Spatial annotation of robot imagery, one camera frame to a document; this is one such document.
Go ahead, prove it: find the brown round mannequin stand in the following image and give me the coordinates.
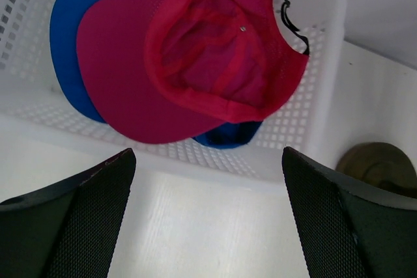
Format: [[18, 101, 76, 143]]
[[336, 142, 416, 199]]

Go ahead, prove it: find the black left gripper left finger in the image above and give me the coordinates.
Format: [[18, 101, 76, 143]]
[[1, 148, 136, 277]]

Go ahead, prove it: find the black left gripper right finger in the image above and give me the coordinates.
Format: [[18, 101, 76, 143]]
[[282, 147, 416, 277]]

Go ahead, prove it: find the white plastic mesh basket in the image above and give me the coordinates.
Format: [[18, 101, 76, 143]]
[[1, 0, 347, 184]]

